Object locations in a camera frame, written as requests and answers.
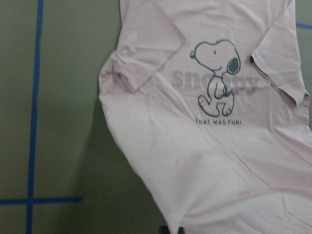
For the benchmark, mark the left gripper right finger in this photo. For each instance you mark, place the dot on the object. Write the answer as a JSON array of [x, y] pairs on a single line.
[[181, 230]]

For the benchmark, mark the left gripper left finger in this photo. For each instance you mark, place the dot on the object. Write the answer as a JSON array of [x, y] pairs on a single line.
[[164, 230]]

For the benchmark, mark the pink Snoopy t-shirt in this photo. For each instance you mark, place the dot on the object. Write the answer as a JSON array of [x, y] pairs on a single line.
[[206, 100]]

